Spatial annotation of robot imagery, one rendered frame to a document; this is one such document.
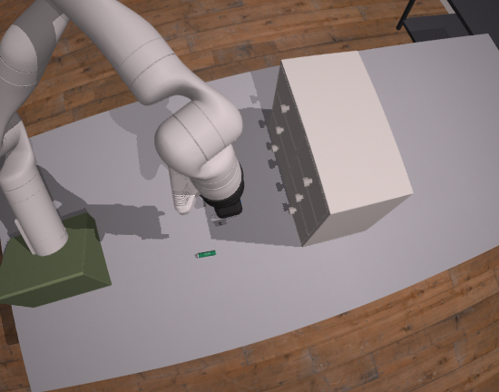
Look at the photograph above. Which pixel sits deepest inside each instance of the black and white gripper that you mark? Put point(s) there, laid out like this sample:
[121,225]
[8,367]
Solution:
[226,199]

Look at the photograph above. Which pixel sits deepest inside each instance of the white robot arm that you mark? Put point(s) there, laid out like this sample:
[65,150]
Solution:
[201,132]

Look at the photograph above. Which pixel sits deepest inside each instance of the white chest of drawers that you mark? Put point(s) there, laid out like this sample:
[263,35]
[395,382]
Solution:
[359,166]

